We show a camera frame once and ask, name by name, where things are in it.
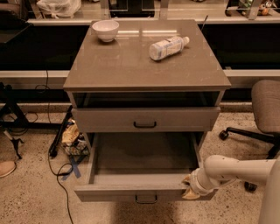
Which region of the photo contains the grey drawer cabinet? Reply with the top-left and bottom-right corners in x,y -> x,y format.
62,18 -> 232,152

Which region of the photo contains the white plastic bottle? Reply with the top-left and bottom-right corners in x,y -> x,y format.
149,36 -> 190,61

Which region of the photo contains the white plastic bag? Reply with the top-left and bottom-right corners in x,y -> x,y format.
37,0 -> 81,18

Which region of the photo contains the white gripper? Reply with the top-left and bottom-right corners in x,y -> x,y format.
182,168 -> 214,200

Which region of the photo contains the black office chair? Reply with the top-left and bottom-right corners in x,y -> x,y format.
218,79 -> 280,193

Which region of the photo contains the grey drawer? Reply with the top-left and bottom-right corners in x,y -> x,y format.
72,107 -> 221,133
75,132 -> 206,204

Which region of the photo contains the snack bags pile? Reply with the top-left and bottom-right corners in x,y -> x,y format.
61,118 -> 89,156

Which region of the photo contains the white ceramic bowl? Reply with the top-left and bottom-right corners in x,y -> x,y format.
92,20 -> 119,42

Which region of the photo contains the blue tape cross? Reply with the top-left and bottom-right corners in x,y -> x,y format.
61,155 -> 85,180

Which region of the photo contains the beige shoe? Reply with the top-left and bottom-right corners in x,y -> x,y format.
0,161 -> 16,178

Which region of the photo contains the black power strip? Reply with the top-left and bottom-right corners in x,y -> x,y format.
48,106 -> 72,158

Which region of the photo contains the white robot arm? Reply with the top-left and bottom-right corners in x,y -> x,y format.
182,155 -> 280,224

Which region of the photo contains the black tripod stand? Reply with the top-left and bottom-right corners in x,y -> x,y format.
0,81 -> 62,160

